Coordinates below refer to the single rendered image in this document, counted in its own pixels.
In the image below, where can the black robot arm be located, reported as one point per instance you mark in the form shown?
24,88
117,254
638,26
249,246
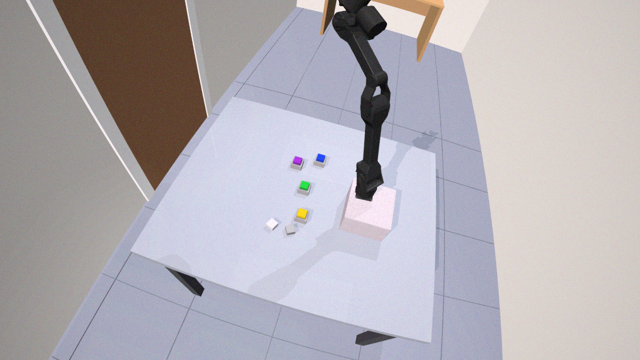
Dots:
358,24

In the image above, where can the purple button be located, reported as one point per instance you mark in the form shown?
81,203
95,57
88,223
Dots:
297,163

